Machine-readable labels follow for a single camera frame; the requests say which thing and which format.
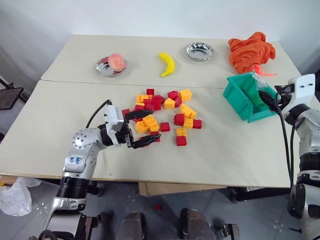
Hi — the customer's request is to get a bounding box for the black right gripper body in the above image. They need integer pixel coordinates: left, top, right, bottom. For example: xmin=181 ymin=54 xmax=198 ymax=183
xmin=274 ymin=84 xmax=294 ymax=107

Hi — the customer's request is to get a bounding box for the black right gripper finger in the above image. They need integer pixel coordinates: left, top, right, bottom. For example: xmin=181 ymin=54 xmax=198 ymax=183
xmin=259 ymin=90 xmax=278 ymax=106
xmin=260 ymin=96 xmax=278 ymax=113

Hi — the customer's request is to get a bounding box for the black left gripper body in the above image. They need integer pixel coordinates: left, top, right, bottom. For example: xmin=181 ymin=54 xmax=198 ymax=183
xmin=115 ymin=119 xmax=135 ymax=149

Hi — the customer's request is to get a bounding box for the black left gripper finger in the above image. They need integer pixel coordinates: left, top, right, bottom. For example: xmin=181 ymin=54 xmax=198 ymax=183
xmin=131 ymin=133 xmax=162 ymax=150
xmin=124 ymin=109 xmax=154 ymax=123

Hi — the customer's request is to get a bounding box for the clear plastic bin label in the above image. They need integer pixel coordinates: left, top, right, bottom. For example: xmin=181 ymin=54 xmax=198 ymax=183
xmin=253 ymin=73 xmax=271 ymax=91

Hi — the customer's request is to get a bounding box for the teal plastic bin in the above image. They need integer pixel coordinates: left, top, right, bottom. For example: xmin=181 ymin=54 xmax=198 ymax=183
xmin=222 ymin=71 xmax=279 ymax=124

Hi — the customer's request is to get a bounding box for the crumpled orange cloth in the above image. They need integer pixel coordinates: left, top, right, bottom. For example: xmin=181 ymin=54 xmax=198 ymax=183
xmin=227 ymin=31 xmax=277 ymax=75

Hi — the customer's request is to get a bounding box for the pink toy peach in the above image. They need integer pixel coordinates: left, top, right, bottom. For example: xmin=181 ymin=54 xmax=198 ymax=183
xmin=107 ymin=52 xmax=127 ymax=72

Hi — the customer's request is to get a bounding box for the silver metal bowl with peach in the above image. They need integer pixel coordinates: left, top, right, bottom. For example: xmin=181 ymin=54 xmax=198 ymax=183
xmin=95 ymin=55 xmax=128 ymax=78

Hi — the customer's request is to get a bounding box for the brown wooden table beam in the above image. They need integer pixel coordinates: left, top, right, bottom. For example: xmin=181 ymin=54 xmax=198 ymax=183
xmin=138 ymin=181 xmax=227 ymax=197

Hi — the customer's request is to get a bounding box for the yellow toy banana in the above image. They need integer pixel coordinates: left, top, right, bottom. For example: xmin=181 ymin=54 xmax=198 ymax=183
xmin=157 ymin=51 xmax=177 ymax=78

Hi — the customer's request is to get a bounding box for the empty silver metal bowl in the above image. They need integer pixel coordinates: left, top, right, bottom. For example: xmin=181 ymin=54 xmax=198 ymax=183
xmin=185 ymin=41 xmax=215 ymax=62

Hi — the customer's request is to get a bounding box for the dark rounded shape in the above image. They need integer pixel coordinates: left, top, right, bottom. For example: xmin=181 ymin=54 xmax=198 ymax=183
xmin=179 ymin=208 xmax=216 ymax=240
xmin=115 ymin=211 xmax=151 ymax=240

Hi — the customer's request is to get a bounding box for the black table leg bar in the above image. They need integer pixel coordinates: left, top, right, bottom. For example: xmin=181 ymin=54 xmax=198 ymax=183
xmin=226 ymin=186 xmax=291 ymax=204

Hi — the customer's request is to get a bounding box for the black metal stand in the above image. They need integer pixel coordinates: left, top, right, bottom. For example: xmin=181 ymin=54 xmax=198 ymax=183
xmin=0 ymin=74 xmax=26 ymax=111

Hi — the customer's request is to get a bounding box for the white plastic bag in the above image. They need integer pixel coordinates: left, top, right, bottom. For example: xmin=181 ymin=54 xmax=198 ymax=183
xmin=0 ymin=175 xmax=42 ymax=217

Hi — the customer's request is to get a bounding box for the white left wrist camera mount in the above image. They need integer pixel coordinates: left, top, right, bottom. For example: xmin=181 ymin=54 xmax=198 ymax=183
xmin=104 ymin=104 xmax=125 ymax=138

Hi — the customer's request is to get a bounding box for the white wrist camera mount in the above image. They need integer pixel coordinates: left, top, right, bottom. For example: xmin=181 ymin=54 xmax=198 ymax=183
xmin=104 ymin=104 xmax=125 ymax=138
xmin=287 ymin=73 xmax=317 ymax=106

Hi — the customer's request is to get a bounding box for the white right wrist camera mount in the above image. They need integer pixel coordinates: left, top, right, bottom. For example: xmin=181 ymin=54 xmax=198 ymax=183
xmin=287 ymin=73 xmax=317 ymax=106

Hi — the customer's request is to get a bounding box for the coral pink cord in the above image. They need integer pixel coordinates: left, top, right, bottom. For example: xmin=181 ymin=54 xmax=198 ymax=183
xmin=254 ymin=63 xmax=279 ymax=77

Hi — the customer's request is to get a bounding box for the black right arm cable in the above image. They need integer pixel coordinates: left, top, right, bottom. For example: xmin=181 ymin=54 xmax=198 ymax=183
xmin=274 ymin=92 xmax=299 ymax=190

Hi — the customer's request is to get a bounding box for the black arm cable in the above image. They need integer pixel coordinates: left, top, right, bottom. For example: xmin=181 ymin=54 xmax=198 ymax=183
xmin=85 ymin=99 xmax=112 ymax=130
xmin=274 ymin=92 xmax=299 ymax=190

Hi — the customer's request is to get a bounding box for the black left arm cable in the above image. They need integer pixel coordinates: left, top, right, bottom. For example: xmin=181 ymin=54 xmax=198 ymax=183
xmin=85 ymin=99 xmax=112 ymax=130

